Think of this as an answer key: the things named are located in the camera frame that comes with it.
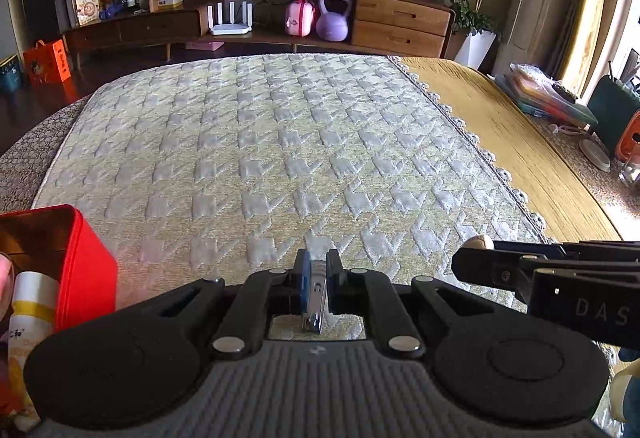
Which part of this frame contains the wooden tv console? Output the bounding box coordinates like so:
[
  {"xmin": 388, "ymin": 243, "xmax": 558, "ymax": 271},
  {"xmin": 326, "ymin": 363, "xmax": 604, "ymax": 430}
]
[{"xmin": 63, "ymin": 0, "xmax": 454, "ymax": 58}]

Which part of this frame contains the snack box on console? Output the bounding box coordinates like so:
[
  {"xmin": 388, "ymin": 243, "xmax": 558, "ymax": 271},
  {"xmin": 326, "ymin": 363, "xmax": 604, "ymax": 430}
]
[{"xmin": 73, "ymin": 0, "xmax": 100, "ymax": 27}]

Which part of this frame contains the quilted cream table mat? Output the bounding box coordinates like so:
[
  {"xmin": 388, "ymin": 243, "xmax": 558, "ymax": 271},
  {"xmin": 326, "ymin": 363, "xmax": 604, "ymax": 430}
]
[{"xmin": 31, "ymin": 52, "xmax": 618, "ymax": 434}]

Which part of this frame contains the green orange storage box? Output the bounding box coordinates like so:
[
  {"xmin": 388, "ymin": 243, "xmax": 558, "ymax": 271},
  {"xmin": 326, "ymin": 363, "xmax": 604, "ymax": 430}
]
[{"xmin": 587, "ymin": 76, "xmax": 639, "ymax": 161}]

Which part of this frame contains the purple kettlebell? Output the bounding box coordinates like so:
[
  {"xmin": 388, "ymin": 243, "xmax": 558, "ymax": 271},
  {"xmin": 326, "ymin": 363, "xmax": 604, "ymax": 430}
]
[{"xmin": 316, "ymin": 0, "xmax": 352, "ymax": 43}]

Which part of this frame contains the orange gift bag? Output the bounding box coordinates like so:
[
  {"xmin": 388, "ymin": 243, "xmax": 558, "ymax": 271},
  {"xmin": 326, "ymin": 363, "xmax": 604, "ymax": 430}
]
[{"xmin": 23, "ymin": 39, "xmax": 70, "ymax": 85}]

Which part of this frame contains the round white coaster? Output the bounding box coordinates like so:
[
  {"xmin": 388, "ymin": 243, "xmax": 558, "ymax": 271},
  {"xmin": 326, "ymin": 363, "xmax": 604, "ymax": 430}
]
[{"xmin": 578, "ymin": 138, "xmax": 611, "ymax": 173}]

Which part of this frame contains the white yellow supplement bottle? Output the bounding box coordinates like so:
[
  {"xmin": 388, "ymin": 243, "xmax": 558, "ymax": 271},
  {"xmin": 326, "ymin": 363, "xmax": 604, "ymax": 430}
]
[{"xmin": 8, "ymin": 271, "xmax": 60, "ymax": 420}]

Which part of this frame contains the blue gloved right hand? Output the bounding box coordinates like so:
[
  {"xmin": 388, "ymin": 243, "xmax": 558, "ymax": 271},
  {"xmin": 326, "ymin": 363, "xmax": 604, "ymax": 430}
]
[{"xmin": 610, "ymin": 348, "xmax": 640, "ymax": 438}]

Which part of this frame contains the silver metal clip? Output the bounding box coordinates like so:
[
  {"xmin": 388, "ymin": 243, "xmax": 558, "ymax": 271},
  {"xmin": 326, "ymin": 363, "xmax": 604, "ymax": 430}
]
[{"xmin": 302, "ymin": 259, "xmax": 328, "ymax": 334}]

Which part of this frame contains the pink toy suitcase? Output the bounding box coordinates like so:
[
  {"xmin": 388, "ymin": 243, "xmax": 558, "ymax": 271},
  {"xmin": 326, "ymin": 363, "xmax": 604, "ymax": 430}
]
[{"xmin": 284, "ymin": 0, "xmax": 316, "ymax": 38}]

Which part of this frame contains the red metal tin box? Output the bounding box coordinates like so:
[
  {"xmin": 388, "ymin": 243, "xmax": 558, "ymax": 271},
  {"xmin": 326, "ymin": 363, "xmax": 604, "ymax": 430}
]
[{"xmin": 0, "ymin": 204, "xmax": 117, "ymax": 331}]

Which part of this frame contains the white wifi router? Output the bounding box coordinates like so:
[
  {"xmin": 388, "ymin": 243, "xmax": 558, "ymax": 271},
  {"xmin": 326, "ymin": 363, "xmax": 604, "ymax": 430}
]
[{"xmin": 206, "ymin": 1, "xmax": 253, "ymax": 36}]

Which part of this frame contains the teal bucket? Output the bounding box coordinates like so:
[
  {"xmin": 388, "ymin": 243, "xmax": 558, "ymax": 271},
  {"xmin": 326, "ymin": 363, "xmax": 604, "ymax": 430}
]
[{"xmin": 0, "ymin": 55, "xmax": 23, "ymax": 94}]

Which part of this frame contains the stack of books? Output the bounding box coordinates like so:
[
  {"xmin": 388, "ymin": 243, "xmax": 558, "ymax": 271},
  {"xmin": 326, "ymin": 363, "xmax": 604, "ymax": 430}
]
[{"xmin": 495, "ymin": 64, "xmax": 598, "ymax": 128}]

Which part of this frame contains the yellow woven table runner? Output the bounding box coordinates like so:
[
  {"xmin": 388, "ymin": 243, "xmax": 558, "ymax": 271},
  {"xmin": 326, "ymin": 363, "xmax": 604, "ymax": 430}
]
[{"xmin": 401, "ymin": 57, "xmax": 622, "ymax": 241}]

